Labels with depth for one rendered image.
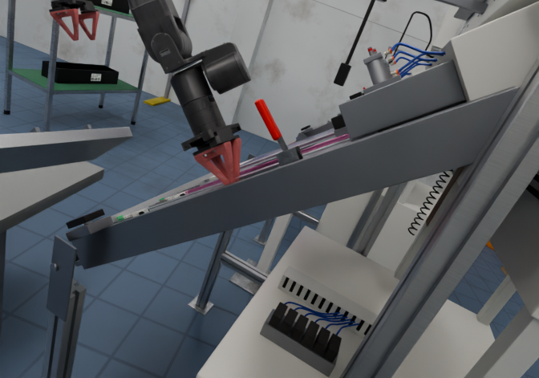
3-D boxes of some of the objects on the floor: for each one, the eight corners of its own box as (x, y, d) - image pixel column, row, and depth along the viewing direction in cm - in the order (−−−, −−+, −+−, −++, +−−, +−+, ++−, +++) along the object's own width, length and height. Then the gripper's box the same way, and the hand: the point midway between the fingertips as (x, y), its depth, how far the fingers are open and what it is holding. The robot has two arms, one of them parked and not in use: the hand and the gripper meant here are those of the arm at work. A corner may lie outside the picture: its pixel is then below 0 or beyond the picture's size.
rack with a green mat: (2, 112, 253) (8, -49, 213) (100, 107, 335) (118, -11, 295) (45, 136, 242) (60, -29, 202) (135, 124, 324) (160, 5, 284)
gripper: (199, 108, 63) (233, 184, 64) (164, 112, 54) (203, 200, 55) (228, 93, 60) (261, 172, 61) (196, 95, 51) (236, 188, 52)
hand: (232, 181), depth 58 cm, fingers closed, pressing on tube
